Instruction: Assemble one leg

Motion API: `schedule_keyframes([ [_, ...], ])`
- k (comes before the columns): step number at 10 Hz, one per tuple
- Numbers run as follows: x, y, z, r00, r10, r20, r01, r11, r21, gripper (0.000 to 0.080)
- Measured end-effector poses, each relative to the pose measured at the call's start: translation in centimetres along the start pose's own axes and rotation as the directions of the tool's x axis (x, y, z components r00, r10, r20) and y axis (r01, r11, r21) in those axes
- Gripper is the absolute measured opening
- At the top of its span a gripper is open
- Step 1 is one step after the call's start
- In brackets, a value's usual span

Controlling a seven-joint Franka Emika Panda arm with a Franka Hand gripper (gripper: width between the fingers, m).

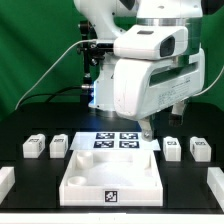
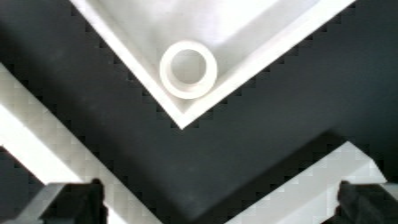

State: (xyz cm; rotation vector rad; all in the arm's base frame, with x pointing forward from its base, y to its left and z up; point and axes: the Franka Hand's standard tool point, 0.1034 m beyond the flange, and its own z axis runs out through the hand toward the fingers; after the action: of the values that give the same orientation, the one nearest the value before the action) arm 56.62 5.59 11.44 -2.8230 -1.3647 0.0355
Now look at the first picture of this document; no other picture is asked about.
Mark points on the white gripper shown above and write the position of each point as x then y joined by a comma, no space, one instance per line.
142,88

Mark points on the white square tabletop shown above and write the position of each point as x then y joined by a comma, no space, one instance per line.
111,178

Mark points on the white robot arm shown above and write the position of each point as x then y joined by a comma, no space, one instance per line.
113,18

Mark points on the white right obstacle block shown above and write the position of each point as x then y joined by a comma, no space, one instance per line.
215,180

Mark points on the white obstacle block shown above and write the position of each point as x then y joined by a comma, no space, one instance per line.
215,180
7,180

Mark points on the white tag sheet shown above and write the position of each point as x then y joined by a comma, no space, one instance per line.
112,140

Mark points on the white left obstacle block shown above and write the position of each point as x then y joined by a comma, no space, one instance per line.
7,180

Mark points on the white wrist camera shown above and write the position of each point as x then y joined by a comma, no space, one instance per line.
152,42

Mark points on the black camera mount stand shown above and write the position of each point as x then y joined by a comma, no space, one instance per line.
98,65

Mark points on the white front edge rail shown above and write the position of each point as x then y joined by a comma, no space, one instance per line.
16,218

